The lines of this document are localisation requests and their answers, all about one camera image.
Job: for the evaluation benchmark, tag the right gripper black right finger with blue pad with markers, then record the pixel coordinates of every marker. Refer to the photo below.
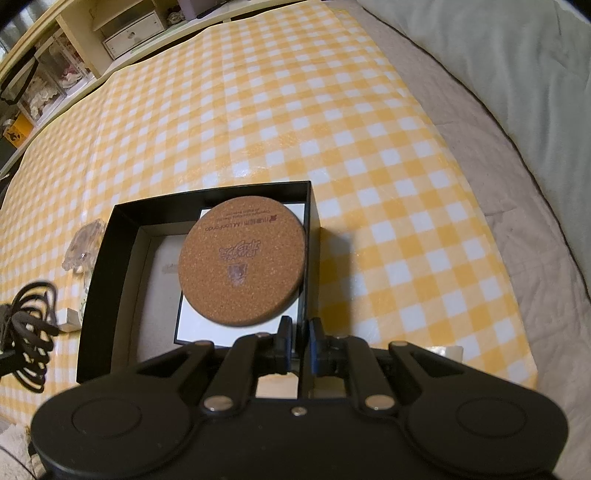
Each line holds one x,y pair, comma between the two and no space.
351,359

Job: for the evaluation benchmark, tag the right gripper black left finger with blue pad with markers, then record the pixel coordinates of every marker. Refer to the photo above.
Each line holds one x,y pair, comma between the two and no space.
251,357

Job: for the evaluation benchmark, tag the white Chanel box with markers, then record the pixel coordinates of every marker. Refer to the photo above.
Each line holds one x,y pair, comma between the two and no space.
191,326

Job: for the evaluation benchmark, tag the round cork coaster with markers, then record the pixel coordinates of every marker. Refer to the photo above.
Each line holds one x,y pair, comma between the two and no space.
242,261

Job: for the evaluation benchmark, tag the black tray box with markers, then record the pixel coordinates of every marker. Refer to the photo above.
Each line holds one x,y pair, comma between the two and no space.
133,303

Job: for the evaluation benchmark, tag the clear packet with trinkets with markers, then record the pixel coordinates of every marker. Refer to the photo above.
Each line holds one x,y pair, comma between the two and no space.
87,276

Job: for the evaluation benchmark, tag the clear plastic lash case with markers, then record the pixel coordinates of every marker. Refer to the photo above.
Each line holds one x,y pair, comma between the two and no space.
81,254

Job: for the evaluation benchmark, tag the grey bed sheet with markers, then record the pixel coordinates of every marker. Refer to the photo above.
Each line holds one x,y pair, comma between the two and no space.
551,294

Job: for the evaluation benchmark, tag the white fluffy rug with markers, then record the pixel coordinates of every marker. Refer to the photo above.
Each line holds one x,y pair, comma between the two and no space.
17,459

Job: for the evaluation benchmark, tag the yellow white checkered cloth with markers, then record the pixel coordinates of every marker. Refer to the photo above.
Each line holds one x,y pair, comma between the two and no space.
297,93

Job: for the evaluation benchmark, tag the yellow black box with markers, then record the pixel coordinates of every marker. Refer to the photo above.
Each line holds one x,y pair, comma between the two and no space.
16,130

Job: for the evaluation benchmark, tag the clear doll display case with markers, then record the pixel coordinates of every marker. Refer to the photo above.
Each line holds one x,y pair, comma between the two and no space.
29,88

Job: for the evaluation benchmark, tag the purple box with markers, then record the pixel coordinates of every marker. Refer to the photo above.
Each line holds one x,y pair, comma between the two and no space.
196,9

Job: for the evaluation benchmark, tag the small wooden drawer organizer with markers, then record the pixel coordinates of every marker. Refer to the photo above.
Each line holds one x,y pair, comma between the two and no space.
125,24

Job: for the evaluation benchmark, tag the long wooden shelf unit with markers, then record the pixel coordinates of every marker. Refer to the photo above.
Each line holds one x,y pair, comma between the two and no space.
75,19

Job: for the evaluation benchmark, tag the grey pillow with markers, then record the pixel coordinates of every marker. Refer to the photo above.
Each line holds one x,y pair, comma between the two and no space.
529,63

